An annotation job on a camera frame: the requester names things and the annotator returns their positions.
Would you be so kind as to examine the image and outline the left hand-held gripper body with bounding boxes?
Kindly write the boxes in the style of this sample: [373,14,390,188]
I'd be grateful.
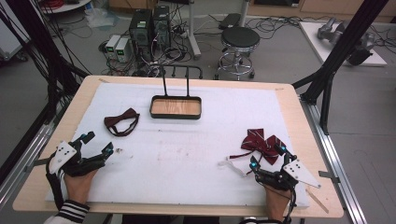
[46,140,106,178]

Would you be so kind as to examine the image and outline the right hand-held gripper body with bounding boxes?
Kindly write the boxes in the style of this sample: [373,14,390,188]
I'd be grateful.
[254,158,322,192]

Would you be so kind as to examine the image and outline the red striped bow tie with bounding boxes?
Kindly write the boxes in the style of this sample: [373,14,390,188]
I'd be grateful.
[218,128,288,178]

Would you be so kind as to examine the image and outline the person's left hand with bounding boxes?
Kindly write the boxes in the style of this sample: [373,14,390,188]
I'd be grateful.
[63,168,99,205]

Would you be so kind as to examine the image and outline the person's right hand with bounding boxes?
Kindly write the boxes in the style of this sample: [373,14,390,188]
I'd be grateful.
[263,184,292,222]

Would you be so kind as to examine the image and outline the dark brown bow tie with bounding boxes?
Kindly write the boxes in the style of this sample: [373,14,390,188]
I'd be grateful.
[103,107,141,138]

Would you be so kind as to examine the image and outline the thin wooden stick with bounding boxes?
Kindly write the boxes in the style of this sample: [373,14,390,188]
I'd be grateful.
[305,188,331,215]

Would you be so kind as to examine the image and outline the white foam mat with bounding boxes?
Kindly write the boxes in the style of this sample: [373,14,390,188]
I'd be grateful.
[45,82,311,208]

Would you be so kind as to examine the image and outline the black rack with wooden tray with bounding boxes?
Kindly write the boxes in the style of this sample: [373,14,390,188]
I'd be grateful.
[148,64,204,120]

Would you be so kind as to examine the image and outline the white power supply unit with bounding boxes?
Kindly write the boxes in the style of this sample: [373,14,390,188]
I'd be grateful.
[105,34,121,60]
[114,37,132,63]

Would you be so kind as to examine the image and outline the white floor board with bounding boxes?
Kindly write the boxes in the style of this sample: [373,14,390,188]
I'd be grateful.
[298,21,389,67]

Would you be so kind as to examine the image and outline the computer towers on floor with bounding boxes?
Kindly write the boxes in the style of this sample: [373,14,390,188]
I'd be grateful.
[98,6,195,77]

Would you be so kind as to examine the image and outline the large black computer tower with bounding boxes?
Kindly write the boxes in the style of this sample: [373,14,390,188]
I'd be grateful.
[128,8,156,63]

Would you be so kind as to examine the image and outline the black round stool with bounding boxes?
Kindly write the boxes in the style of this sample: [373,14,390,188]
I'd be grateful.
[214,25,262,81]

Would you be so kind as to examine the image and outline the grey equipment case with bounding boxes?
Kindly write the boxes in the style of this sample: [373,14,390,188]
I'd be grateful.
[0,6,31,63]

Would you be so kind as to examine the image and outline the grey robot part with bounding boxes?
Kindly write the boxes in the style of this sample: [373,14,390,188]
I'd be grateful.
[316,16,347,45]

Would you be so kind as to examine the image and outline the round white table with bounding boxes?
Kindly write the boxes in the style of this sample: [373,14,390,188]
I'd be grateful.
[39,0,93,15]

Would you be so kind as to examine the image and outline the slim black computer tower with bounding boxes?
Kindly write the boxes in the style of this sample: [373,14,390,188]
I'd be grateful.
[151,5,172,50]

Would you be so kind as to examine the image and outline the flat black foot pedal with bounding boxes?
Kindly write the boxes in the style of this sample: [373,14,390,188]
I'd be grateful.
[218,12,243,31]

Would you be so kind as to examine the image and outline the grey table leg stand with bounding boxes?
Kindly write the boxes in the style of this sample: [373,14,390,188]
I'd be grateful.
[186,0,203,61]

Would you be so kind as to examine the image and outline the metal table bracket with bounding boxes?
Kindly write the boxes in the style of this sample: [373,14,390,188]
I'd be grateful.
[318,170,341,185]
[23,157,50,174]

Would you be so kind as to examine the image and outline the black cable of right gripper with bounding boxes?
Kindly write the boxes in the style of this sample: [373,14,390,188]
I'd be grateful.
[281,183,298,224]

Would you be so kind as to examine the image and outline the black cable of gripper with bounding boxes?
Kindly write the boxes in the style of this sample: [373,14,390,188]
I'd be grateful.
[45,160,65,212]
[281,183,298,224]

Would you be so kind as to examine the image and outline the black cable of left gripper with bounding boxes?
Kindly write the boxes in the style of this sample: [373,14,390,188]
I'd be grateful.
[45,160,65,212]

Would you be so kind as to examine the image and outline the aluminium rail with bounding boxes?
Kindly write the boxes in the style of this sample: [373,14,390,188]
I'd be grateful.
[0,122,56,208]
[299,95,369,224]

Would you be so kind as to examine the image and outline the black metal frame post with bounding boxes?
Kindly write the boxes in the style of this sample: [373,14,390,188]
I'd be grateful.
[0,0,91,125]
[291,0,390,135]

